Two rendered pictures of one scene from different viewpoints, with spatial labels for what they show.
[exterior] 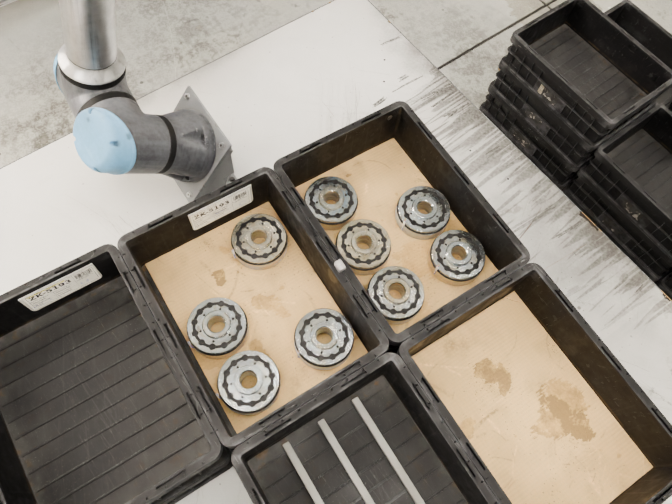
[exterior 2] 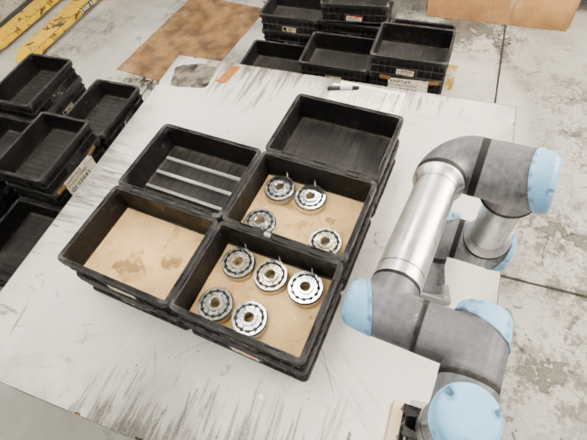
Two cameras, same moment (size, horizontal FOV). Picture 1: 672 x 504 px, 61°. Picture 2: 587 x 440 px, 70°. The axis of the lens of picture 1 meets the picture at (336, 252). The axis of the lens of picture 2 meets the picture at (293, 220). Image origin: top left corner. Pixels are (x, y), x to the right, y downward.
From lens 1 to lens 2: 1.03 m
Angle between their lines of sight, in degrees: 57
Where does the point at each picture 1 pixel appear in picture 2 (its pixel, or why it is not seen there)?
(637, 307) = (97, 391)
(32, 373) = (367, 146)
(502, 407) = (162, 251)
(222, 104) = not seen: hidden behind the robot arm
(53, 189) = not seen: hidden behind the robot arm
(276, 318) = (289, 221)
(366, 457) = (214, 199)
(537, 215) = (183, 418)
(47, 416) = (346, 140)
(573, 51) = not seen: outside the picture
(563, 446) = (126, 253)
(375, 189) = (287, 319)
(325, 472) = (228, 185)
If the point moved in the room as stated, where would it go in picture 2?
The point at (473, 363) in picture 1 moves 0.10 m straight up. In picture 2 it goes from (183, 261) to (173, 245)
